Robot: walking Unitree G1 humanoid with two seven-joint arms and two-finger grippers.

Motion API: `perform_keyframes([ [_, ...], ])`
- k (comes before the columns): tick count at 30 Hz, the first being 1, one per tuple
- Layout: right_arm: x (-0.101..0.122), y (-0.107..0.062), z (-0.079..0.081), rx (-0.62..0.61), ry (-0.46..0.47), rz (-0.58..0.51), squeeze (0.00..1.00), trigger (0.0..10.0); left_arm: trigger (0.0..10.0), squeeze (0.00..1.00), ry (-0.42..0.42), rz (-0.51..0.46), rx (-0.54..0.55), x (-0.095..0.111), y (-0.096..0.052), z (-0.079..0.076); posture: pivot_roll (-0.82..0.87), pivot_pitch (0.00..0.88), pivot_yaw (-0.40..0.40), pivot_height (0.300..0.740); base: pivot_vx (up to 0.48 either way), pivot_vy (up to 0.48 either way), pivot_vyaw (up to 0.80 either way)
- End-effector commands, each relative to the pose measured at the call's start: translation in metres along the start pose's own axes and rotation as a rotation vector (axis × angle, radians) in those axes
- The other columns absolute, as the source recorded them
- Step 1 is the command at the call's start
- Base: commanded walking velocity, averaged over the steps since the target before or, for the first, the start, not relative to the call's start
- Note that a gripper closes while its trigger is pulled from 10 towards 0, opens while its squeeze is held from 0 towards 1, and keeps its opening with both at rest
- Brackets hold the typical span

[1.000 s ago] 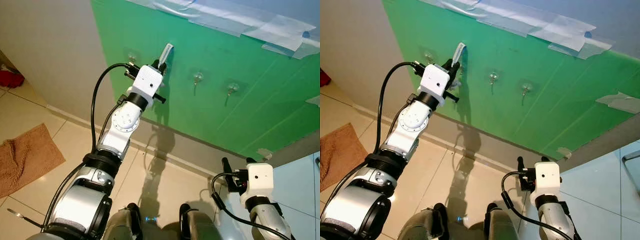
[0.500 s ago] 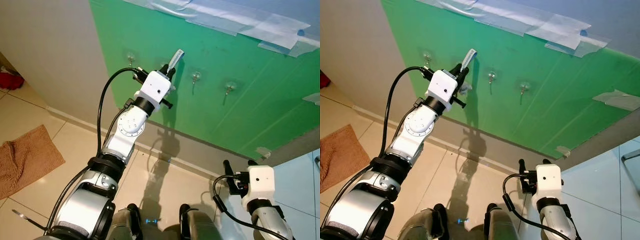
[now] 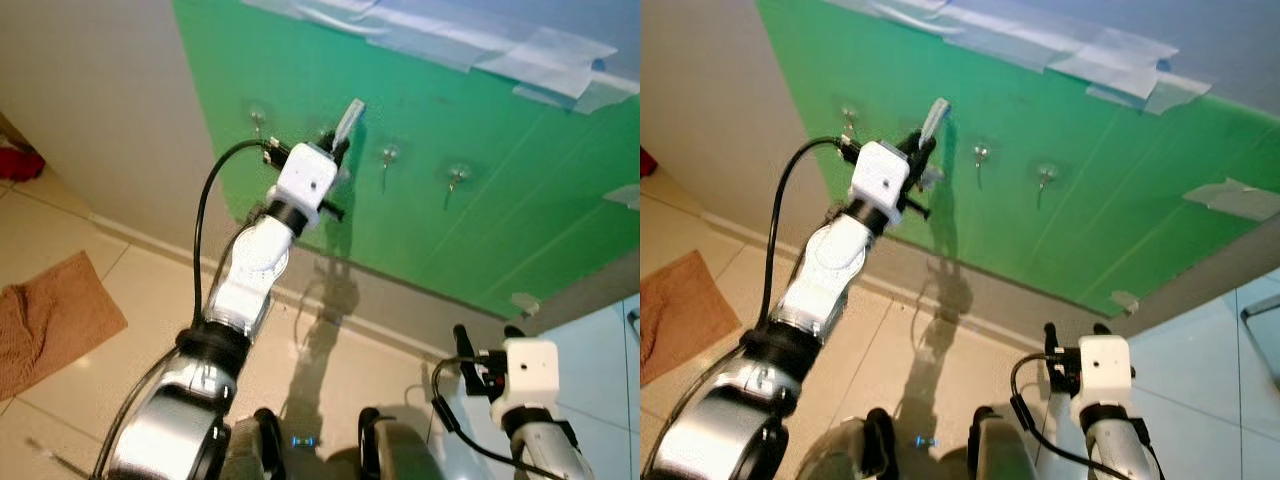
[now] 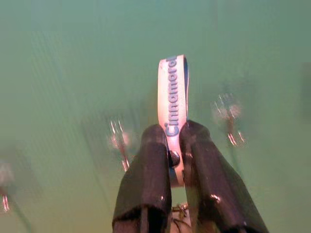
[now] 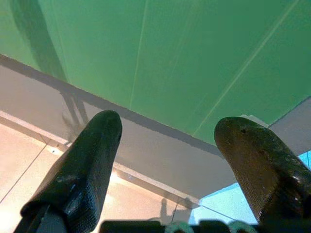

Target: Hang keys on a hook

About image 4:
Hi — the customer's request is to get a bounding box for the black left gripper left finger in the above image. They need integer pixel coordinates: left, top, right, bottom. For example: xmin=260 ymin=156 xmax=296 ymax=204
xmin=113 ymin=125 xmax=172 ymax=233

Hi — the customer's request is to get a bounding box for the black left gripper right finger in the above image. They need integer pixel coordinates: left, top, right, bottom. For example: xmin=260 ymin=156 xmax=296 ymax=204
xmin=179 ymin=120 xmax=269 ymax=233

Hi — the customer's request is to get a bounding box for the clear adhesive metal hook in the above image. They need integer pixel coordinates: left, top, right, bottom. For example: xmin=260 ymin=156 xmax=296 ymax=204
xmin=210 ymin=93 xmax=246 ymax=147
xmin=106 ymin=118 xmax=133 ymax=172
xmin=0 ymin=159 xmax=15 ymax=213

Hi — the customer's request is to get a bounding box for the green board on wall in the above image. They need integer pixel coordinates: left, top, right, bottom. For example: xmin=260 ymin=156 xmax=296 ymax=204
xmin=0 ymin=0 xmax=311 ymax=233

